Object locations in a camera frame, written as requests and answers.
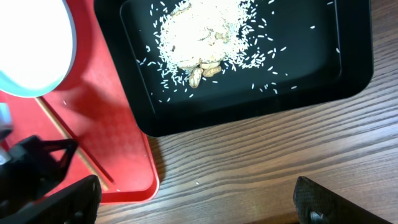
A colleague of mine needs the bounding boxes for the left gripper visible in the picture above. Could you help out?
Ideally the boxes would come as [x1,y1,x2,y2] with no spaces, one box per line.
[1,136,78,215]

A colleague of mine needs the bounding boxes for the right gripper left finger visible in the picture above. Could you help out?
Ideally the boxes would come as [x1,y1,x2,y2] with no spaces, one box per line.
[1,175,102,224]

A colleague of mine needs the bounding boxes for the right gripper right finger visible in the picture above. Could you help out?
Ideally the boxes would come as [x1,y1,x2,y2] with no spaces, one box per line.
[293,176,389,224]

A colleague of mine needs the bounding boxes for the wooden chopstick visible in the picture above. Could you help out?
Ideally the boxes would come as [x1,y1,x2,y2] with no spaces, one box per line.
[34,97,109,191]

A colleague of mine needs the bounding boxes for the red plastic tray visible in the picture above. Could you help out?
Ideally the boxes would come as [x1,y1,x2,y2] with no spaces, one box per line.
[1,0,160,204]

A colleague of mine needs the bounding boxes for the large light blue plate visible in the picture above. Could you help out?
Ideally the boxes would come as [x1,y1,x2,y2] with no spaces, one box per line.
[1,0,77,98]

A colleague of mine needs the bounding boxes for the rice and food scraps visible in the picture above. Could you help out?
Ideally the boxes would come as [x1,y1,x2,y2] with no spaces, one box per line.
[135,0,341,103]

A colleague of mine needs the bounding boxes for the black plastic tray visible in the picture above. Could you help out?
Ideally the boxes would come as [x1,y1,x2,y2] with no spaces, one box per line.
[94,1,374,137]

